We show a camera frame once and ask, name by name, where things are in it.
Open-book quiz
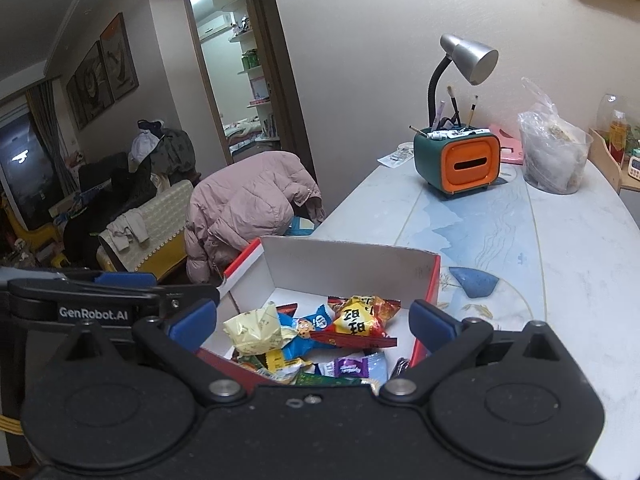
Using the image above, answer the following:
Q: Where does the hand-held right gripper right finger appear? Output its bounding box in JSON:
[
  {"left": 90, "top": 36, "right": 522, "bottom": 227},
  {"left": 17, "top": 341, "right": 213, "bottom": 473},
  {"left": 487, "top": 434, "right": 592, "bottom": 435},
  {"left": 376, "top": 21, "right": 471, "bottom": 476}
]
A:
[{"left": 379, "top": 299, "right": 596, "bottom": 406}]

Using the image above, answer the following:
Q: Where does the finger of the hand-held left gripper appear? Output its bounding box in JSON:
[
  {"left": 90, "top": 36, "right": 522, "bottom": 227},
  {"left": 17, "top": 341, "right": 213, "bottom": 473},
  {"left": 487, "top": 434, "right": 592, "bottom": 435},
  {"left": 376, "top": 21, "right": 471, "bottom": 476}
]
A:
[
  {"left": 161, "top": 283, "right": 222, "bottom": 314},
  {"left": 94, "top": 272, "right": 157, "bottom": 289}
]

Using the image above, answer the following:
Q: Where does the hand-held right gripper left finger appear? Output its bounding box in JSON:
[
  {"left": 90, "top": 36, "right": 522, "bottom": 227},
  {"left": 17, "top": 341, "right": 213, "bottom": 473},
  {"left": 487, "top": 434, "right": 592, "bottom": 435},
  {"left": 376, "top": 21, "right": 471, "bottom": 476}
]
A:
[{"left": 31, "top": 299, "right": 248, "bottom": 406}]

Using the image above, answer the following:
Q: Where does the pale yellow snack packet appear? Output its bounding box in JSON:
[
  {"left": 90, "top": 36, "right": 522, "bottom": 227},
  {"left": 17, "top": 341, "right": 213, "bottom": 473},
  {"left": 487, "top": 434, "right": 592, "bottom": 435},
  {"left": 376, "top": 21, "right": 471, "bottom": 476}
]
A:
[{"left": 222, "top": 301, "right": 287, "bottom": 357}]

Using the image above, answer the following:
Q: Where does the light blue snack packet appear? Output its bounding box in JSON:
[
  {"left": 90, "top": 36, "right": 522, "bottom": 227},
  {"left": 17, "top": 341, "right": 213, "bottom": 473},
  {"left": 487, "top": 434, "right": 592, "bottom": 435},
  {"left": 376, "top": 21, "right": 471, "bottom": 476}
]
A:
[{"left": 367, "top": 351, "right": 390, "bottom": 384}]

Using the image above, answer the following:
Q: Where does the red and yellow snack packet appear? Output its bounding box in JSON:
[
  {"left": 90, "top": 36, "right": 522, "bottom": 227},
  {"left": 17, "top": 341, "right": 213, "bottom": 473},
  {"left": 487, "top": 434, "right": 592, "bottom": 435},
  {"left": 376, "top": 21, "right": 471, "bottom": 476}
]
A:
[{"left": 310, "top": 295, "right": 404, "bottom": 351}]

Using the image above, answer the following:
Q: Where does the purple snack packet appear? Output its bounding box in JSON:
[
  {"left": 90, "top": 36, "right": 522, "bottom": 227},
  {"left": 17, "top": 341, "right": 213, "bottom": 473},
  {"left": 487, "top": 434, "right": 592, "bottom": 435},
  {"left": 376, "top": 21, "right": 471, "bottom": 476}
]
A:
[{"left": 334, "top": 354, "right": 372, "bottom": 377}]

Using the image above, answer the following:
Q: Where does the red and white cardboard box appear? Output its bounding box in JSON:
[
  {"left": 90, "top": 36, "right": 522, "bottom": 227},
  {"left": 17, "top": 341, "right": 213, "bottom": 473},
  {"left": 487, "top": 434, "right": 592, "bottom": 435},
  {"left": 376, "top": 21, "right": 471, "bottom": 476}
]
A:
[{"left": 195, "top": 236, "right": 442, "bottom": 387}]

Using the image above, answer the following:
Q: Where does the blue cookie packet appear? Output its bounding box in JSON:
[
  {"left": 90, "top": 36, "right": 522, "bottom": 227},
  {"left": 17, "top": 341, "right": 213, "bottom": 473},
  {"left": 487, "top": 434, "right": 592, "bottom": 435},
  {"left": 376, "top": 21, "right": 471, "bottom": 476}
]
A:
[{"left": 277, "top": 305, "right": 335, "bottom": 359}]

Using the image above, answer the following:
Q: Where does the white cloth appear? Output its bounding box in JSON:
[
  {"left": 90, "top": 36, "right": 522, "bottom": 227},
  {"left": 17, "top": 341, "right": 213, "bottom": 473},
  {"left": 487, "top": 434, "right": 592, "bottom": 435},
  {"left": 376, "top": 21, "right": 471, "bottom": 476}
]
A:
[{"left": 104, "top": 208, "right": 149, "bottom": 252}]

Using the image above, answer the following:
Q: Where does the cream covered sofa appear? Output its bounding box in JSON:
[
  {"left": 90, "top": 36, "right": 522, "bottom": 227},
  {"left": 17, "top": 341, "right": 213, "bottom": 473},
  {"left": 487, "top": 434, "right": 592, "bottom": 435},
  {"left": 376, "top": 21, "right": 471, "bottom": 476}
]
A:
[{"left": 95, "top": 180, "right": 197, "bottom": 282}]

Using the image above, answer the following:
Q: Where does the black coat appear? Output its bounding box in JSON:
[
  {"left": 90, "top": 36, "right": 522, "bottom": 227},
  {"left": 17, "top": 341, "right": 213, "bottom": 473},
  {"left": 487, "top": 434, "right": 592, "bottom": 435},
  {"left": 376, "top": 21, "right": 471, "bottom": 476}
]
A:
[{"left": 62, "top": 152, "right": 157, "bottom": 262}]

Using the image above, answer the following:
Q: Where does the pink puffer jacket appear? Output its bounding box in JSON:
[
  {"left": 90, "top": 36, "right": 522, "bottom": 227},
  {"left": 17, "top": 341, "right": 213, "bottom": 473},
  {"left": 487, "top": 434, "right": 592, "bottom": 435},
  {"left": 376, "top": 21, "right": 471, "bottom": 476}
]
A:
[{"left": 184, "top": 151, "right": 326, "bottom": 285}]

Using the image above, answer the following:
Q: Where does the pile of grey clothes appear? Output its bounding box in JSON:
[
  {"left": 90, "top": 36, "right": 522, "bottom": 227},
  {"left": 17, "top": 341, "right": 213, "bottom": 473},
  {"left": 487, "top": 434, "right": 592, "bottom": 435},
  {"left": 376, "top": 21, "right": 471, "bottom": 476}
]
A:
[{"left": 127, "top": 119, "right": 199, "bottom": 187}]

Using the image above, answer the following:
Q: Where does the orange and green tissue box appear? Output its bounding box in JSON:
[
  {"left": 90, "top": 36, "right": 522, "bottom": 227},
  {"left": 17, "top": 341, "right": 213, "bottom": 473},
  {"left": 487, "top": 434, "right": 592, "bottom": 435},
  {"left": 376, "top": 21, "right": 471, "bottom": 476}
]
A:
[{"left": 413, "top": 127, "right": 502, "bottom": 201}]

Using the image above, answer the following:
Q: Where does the grey curtain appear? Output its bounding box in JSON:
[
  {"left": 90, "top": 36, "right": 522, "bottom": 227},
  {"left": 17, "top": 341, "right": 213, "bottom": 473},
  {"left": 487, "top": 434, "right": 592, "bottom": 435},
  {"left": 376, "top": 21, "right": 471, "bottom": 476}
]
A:
[{"left": 25, "top": 80, "right": 77, "bottom": 197}]

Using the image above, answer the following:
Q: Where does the paper leaflet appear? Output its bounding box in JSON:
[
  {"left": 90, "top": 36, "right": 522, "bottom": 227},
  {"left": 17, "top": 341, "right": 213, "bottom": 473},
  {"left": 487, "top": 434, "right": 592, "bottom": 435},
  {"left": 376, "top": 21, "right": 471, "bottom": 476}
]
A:
[{"left": 377, "top": 142, "right": 416, "bottom": 169}]

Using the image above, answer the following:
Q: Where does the pink pouch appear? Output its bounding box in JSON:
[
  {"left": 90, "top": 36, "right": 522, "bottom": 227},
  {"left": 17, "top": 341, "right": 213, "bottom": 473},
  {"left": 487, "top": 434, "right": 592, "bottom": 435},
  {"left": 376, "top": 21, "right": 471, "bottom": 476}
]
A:
[{"left": 487, "top": 122, "right": 525, "bottom": 166}]

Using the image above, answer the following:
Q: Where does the clear plastic bag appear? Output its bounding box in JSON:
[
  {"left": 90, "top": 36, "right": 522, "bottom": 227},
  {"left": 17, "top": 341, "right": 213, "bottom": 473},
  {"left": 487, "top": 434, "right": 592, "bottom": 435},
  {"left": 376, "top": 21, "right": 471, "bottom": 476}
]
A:
[{"left": 517, "top": 77, "right": 594, "bottom": 196}]

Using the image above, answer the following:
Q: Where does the light wooden cabinet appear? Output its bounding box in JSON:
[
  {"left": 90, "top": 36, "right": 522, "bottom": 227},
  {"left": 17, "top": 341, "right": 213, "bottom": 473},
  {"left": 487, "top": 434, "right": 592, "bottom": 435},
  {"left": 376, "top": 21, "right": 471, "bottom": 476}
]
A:
[{"left": 587, "top": 127, "right": 640, "bottom": 194}]

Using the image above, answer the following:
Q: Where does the orange drink bottle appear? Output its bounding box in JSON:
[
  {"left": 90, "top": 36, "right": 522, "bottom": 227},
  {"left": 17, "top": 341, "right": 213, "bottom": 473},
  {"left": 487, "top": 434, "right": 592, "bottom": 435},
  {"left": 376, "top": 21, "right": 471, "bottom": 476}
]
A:
[{"left": 606, "top": 110, "right": 629, "bottom": 166}]

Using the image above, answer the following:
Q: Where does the silver desk lamp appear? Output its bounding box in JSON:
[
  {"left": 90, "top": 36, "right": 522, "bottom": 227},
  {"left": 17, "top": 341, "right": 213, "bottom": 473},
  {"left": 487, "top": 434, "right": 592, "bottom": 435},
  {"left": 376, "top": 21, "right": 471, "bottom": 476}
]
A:
[{"left": 426, "top": 34, "right": 500, "bottom": 134}]

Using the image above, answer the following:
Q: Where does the dark framed wall picture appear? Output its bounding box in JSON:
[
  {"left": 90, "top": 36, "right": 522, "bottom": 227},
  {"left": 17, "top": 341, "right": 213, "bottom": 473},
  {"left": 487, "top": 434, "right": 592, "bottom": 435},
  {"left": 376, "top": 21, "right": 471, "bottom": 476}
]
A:
[
  {"left": 75, "top": 42, "right": 109, "bottom": 124},
  {"left": 99, "top": 12, "right": 140, "bottom": 102}
]

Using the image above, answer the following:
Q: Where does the black handled brush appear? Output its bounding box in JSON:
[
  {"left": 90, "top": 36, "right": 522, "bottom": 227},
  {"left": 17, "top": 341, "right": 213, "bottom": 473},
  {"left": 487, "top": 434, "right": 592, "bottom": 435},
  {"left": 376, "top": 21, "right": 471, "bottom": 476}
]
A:
[{"left": 446, "top": 85, "right": 461, "bottom": 127}]

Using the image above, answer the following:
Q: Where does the wooden door frame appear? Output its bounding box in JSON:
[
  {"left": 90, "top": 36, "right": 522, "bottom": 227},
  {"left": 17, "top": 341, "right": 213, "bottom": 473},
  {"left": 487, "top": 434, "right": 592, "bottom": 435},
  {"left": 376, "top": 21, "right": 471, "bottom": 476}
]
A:
[{"left": 179, "top": 0, "right": 316, "bottom": 182}]

